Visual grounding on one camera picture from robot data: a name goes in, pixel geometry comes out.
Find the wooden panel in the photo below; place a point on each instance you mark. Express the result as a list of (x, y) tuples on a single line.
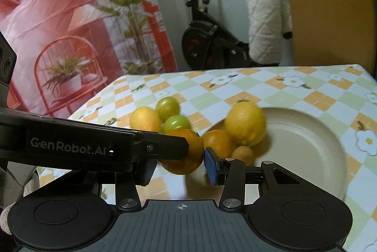
[(324, 4)]

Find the beige round plate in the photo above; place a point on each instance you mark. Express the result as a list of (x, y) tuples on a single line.
[(300, 146)]

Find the green plum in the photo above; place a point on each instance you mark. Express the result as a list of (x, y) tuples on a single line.
[(168, 106), (176, 123)]

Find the dark-skinned orange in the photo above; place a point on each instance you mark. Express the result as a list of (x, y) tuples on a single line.
[(218, 143), (184, 165)]

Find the checked flower tablecloth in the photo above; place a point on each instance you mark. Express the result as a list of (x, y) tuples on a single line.
[(265, 87)]

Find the black exercise bike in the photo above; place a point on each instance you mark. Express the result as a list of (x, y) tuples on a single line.
[(203, 42)]

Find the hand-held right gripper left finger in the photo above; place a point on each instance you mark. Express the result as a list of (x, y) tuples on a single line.
[(146, 172)]

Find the yellow lemon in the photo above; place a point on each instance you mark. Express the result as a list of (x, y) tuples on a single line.
[(145, 121), (246, 123)]

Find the white quilted jacket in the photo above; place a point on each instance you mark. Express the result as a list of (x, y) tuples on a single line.
[(265, 19)]

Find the small tan round fruit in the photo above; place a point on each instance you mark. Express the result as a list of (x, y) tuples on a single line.
[(242, 154)]

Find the printed red backdrop cloth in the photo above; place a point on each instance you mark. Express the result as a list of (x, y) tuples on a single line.
[(73, 4)]

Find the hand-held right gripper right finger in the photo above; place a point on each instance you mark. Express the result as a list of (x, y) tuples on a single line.
[(212, 166)]

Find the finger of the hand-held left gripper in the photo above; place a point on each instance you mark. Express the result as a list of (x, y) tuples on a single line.
[(165, 149)]

